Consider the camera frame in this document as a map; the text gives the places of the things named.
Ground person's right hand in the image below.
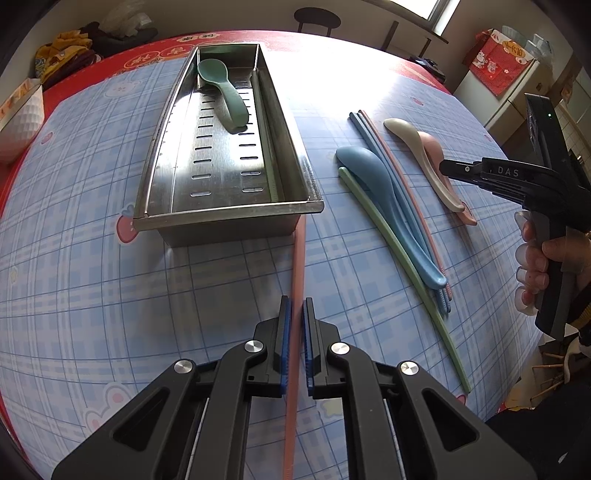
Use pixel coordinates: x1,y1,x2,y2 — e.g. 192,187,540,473
514,212,591,317

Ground blue plaid tablecloth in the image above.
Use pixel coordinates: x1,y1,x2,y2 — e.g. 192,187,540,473
0,46,546,480

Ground red gift bag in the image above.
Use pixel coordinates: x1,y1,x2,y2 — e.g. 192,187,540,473
468,28,534,97

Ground green spoon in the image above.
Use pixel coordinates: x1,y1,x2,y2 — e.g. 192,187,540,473
198,59,251,134

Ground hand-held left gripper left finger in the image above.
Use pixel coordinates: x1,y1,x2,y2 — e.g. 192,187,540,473
51,295,293,480

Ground wooden chair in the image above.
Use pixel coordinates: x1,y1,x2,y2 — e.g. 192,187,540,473
531,344,580,402

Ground person's dark clothing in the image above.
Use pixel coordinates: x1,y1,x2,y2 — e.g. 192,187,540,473
485,378,591,480

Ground black round stool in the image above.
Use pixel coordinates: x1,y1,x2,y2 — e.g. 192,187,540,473
293,7,342,38

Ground clear plastic bag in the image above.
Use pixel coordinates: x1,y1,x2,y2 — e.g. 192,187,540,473
99,0,153,38

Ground green chopstick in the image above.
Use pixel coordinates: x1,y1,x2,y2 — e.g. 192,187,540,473
263,115,280,203
338,167,472,394

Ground small black object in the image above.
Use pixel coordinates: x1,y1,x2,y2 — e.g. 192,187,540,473
412,56,446,81

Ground stainless steel utensil tray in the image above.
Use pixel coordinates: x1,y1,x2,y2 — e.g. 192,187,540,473
131,44,324,247

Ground yellow clothing pile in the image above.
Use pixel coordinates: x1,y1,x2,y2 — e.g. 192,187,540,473
34,30,95,79

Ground pink chopstick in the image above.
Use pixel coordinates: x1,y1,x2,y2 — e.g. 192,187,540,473
283,215,308,480
359,110,452,301

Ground pink spoon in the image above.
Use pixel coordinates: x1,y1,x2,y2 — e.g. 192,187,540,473
418,130,478,226

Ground cream spoon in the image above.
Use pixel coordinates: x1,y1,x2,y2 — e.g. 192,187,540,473
383,118,465,213

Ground white refrigerator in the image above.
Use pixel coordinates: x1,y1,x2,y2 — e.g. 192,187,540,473
455,60,555,148

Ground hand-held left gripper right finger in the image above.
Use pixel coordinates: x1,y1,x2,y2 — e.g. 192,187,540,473
302,298,539,480

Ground dark wall shelf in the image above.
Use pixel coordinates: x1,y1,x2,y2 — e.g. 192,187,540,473
323,14,450,58

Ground white tissue box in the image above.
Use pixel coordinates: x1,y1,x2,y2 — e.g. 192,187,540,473
0,78,44,167

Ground pale plastic bags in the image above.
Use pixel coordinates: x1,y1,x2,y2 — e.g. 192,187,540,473
501,25,555,61

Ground window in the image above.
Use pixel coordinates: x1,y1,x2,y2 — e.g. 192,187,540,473
425,0,462,35

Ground blue spoon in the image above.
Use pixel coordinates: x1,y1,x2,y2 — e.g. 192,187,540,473
335,146,448,289

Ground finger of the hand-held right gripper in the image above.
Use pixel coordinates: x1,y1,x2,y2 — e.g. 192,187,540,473
438,158,483,185

